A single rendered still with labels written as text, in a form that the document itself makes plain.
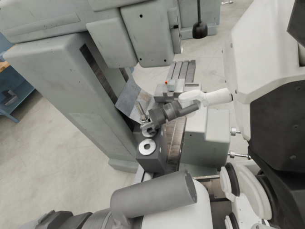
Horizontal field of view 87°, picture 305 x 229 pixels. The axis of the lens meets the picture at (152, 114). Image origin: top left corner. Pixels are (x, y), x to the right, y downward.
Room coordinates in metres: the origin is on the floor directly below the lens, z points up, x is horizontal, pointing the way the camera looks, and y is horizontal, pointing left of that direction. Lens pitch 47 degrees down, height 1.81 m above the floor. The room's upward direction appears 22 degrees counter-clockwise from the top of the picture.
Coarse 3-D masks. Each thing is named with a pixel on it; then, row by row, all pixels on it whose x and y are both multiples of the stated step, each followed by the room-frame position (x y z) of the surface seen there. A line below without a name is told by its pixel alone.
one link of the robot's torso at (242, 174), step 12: (228, 168) 0.23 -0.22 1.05; (240, 168) 0.15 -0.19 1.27; (252, 168) 0.14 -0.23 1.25; (240, 180) 0.12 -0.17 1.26; (252, 180) 0.09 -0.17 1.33; (240, 192) 0.13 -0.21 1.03; (252, 192) 0.07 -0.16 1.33; (264, 192) 0.06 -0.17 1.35; (252, 204) 0.05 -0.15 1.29; (264, 204) 0.04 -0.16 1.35; (264, 216) 0.02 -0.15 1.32
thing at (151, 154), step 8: (152, 128) 0.55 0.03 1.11; (160, 128) 0.54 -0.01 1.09; (144, 136) 0.52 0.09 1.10; (152, 136) 0.50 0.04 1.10; (160, 136) 0.49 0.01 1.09; (144, 144) 0.47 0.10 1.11; (152, 144) 0.45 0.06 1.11; (160, 144) 0.45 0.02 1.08; (144, 152) 0.43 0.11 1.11; (152, 152) 0.41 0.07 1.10; (160, 152) 0.42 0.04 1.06; (144, 160) 0.41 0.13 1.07; (152, 160) 0.39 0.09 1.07; (160, 160) 0.39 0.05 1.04; (144, 168) 0.42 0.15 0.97; (152, 168) 0.40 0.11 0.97; (160, 168) 0.38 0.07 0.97
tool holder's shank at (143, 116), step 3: (135, 102) 0.55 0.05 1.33; (138, 102) 0.54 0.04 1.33; (135, 105) 0.54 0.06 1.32; (138, 105) 0.53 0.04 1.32; (138, 108) 0.53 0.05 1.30; (141, 108) 0.54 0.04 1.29; (138, 111) 0.54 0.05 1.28; (141, 111) 0.53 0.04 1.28; (141, 114) 0.53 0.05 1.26; (144, 114) 0.54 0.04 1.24; (141, 117) 0.54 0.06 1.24; (144, 117) 0.53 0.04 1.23
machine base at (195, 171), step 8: (112, 160) 1.04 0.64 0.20; (120, 160) 1.00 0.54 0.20; (120, 168) 0.96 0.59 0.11; (128, 168) 0.89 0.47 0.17; (136, 168) 0.84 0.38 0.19; (184, 168) 0.64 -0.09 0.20; (192, 168) 0.61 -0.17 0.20; (200, 168) 0.58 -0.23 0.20; (208, 168) 0.55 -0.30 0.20; (192, 176) 0.54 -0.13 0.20; (200, 176) 0.51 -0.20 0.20
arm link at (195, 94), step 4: (188, 92) 0.57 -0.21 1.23; (192, 92) 0.56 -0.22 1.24; (196, 92) 0.54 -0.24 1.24; (200, 92) 0.53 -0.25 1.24; (180, 96) 0.57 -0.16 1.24; (184, 96) 0.55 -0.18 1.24; (188, 96) 0.54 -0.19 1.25; (192, 96) 0.53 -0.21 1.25; (196, 96) 0.52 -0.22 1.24; (200, 96) 0.51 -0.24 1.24; (204, 96) 0.51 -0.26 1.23; (180, 100) 0.55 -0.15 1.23; (184, 100) 0.54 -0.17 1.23; (188, 100) 0.53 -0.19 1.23; (200, 100) 0.51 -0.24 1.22; (204, 100) 0.50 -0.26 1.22; (204, 104) 0.49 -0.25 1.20; (208, 104) 0.49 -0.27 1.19
